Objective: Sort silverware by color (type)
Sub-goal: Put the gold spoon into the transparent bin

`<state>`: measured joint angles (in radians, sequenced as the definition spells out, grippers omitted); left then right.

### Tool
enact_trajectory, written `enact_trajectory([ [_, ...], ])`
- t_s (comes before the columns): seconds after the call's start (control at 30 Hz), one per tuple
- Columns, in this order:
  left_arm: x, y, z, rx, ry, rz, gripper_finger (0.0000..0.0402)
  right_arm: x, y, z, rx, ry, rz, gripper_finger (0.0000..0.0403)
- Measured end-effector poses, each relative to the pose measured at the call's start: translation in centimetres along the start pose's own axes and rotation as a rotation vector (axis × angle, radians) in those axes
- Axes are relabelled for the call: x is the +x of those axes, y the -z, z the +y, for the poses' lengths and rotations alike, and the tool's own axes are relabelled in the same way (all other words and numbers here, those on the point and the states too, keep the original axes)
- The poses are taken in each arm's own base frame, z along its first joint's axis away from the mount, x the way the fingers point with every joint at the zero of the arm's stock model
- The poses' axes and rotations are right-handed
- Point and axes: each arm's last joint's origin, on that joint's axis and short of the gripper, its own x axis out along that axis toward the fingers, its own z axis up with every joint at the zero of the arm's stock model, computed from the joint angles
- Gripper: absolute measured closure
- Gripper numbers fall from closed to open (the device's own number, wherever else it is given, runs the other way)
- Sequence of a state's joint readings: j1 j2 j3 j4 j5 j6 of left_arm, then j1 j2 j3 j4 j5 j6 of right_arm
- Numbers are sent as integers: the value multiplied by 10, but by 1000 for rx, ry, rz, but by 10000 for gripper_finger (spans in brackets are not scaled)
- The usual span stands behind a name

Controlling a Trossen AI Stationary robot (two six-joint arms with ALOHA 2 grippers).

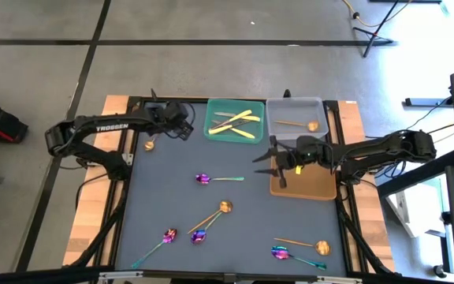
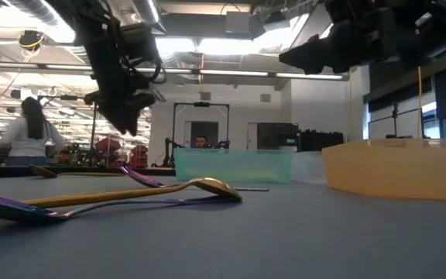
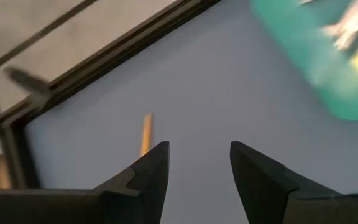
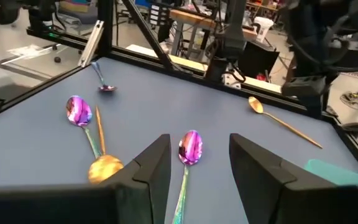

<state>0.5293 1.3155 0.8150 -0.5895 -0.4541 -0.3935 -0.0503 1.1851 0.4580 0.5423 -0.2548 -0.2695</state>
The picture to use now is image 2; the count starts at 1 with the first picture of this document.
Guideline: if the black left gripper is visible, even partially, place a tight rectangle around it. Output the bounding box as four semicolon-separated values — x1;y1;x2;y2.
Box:
84;72;157;137

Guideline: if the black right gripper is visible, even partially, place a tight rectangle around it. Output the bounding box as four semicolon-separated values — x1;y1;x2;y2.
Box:
278;0;399;76

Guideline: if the iridescent purple spoon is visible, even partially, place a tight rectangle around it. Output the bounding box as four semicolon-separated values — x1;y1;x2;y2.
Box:
0;189;243;226
119;166;270;193

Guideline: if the gold spoon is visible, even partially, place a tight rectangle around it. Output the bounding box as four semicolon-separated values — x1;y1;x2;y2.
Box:
21;177;244;209
28;164;125;180

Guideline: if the red storage bin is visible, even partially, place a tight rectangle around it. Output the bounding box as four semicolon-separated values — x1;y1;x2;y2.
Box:
94;136;123;168
129;143;149;169

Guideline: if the long ceiling light bar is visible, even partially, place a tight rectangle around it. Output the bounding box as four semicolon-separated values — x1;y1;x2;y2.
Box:
0;60;350;82

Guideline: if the grey ceiling box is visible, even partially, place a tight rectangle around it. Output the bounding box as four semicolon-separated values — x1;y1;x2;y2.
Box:
224;10;253;40

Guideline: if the person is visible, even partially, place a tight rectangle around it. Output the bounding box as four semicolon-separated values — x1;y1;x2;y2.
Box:
0;96;67;168
194;135;211;150

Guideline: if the low black cabinet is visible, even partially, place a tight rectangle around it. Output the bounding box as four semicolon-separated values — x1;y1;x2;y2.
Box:
296;130;345;153

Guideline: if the black pole stand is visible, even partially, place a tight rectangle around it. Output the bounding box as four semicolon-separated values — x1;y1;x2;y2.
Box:
385;102;407;140

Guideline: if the clear plastic bin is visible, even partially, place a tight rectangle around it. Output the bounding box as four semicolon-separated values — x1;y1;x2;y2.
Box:
290;150;329;186

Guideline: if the teal plastic bin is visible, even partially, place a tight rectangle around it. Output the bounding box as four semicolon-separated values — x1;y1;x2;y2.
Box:
173;148;295;185

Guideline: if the orange plastic bin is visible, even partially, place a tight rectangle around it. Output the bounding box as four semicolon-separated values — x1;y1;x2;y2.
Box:
321;138;446;202

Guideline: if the blue-grey table mat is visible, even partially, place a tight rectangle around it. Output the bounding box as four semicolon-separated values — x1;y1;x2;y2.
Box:
0;172;446;279

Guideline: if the black gantry frame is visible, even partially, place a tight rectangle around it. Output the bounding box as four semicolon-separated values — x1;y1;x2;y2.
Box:
36;94;99;168
172;102;231;168

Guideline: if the hanging yellow cable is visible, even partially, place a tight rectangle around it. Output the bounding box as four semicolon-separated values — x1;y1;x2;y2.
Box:
416;64;424;140

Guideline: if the yellow cable reel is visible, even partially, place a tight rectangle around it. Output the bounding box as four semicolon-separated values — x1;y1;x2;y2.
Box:
17;29;46;53

